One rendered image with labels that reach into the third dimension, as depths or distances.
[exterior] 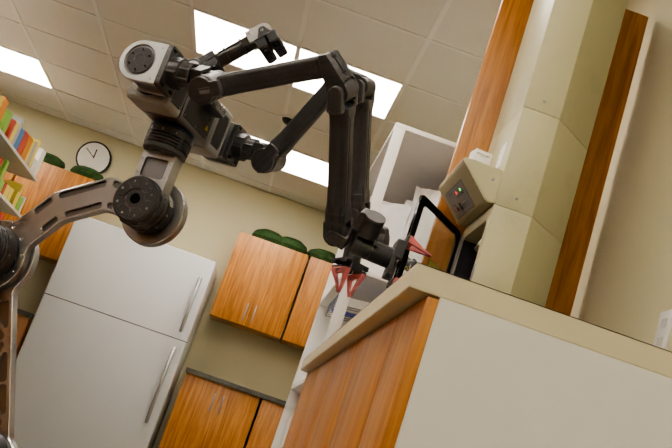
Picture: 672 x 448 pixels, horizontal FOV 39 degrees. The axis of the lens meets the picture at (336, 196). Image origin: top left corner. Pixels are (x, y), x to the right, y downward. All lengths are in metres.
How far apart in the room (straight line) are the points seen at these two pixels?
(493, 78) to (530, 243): 0.71
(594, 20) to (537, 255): 0.73
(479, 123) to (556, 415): 1.72
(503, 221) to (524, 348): 1.16
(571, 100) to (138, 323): 5.12
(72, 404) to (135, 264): 1.13
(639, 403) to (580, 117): 1.45
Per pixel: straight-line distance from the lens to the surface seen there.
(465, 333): 1.44
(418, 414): 1.42
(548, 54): 2.79
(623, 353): 1.52
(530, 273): 2.65
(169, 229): 2.77
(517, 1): 3.26
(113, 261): 7.47
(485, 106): 3.09
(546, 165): 2.68
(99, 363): 7.38
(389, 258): 2.45
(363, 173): 2.81
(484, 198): 2.60
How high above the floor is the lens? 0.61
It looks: 15 degrees up
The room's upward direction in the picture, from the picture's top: 19 degrees clockwise
